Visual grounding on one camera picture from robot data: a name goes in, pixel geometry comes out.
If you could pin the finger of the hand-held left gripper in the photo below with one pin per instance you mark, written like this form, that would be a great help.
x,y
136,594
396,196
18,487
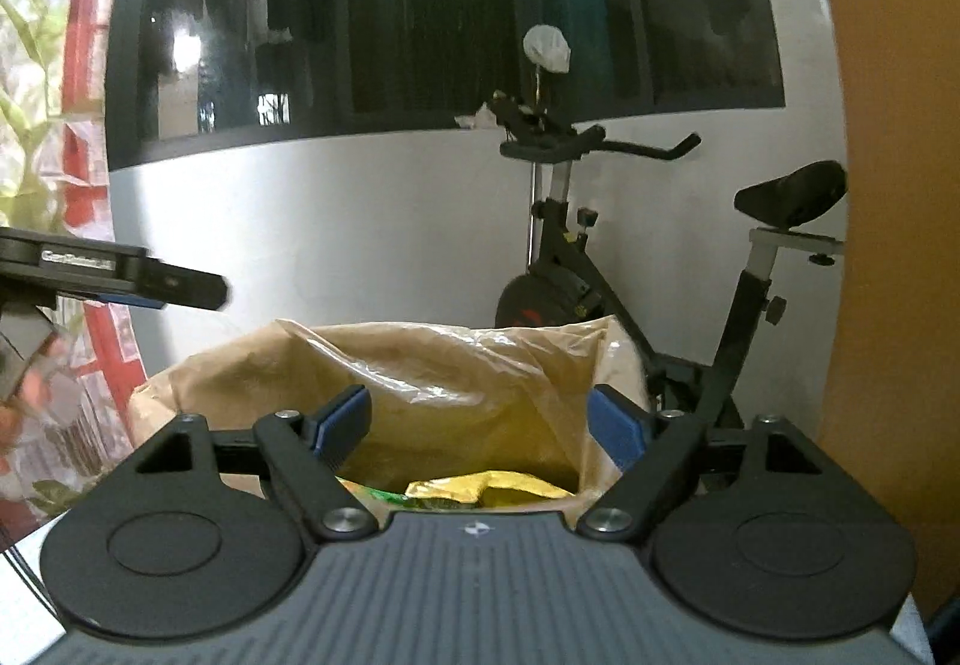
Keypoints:
x,y
187,284

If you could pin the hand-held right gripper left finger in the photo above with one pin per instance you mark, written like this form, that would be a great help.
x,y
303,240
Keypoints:
x,y
343,424

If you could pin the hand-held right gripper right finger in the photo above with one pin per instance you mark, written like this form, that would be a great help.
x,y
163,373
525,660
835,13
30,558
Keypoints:
x,y
616,431

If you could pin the cardboard box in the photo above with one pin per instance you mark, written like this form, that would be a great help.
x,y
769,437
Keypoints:
x,y
628,365

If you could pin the green snack packet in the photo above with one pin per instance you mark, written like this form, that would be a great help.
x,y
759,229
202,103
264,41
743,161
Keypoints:
x,y
375,494

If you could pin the yellow snack packet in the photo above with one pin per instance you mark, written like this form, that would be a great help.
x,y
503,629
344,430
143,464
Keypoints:
x,y
510,486

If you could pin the clear plastic liner bag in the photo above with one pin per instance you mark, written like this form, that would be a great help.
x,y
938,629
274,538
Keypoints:
x,y
450,365

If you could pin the black exercise bike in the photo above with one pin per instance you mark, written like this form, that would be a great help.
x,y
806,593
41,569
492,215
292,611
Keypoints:
x,y
592,275

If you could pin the red floral curtain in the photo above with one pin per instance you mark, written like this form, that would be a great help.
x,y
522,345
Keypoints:
x,y
82,80

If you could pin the crumpled white cloth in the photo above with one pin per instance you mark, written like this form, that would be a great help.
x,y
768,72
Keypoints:
x,y
476,116

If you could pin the dark window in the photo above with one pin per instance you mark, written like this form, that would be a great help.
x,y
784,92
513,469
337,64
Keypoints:
x,y
420,20

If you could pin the wooden panel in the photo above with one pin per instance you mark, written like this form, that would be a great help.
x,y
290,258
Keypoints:
x,y
892,185

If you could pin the white plastic bag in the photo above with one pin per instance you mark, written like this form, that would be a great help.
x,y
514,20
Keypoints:
x,y
547,47

